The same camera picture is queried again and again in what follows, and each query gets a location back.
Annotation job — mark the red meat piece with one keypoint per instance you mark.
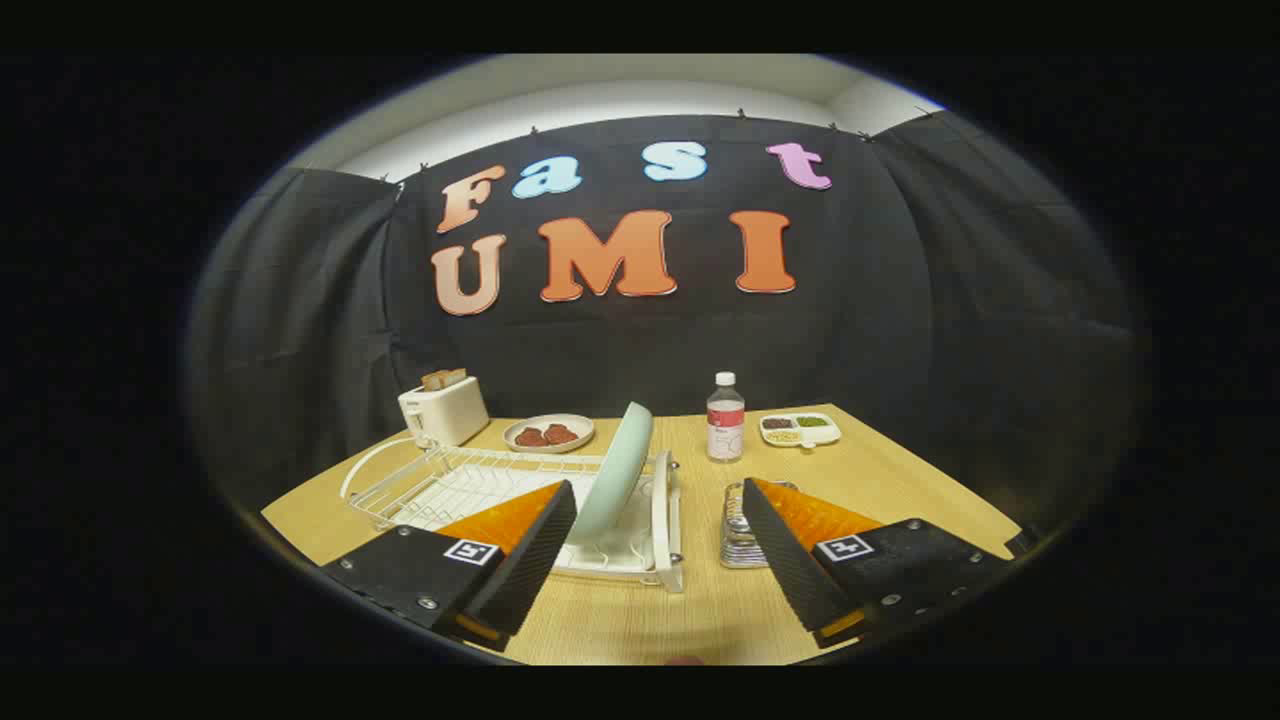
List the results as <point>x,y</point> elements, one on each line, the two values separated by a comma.
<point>530,438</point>
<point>560,434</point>

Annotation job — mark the pale green plate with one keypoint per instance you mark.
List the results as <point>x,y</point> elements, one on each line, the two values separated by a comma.
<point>615,470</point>

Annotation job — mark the white divided dish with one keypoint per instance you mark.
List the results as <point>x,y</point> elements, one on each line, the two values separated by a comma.
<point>800,430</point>

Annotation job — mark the clear plastic water bottle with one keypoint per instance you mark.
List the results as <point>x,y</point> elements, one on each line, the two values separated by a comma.
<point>725,425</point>

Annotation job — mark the white toaster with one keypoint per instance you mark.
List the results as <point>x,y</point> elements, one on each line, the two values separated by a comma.
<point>450,415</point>

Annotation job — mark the beige plate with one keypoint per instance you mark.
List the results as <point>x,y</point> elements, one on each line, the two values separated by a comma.
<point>575,424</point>

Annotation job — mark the black table edge clamp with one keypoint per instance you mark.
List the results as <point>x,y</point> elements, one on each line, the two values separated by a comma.
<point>1021,543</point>

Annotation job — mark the black backdrop cloth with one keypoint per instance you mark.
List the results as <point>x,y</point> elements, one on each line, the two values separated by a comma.
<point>650,340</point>

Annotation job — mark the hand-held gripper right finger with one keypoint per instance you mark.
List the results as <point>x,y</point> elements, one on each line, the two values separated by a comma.
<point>795,570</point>

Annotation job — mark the brown toast slice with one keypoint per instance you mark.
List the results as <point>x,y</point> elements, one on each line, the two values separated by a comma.
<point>443,379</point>

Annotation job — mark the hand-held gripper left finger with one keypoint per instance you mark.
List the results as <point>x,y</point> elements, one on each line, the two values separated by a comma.
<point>520,575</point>

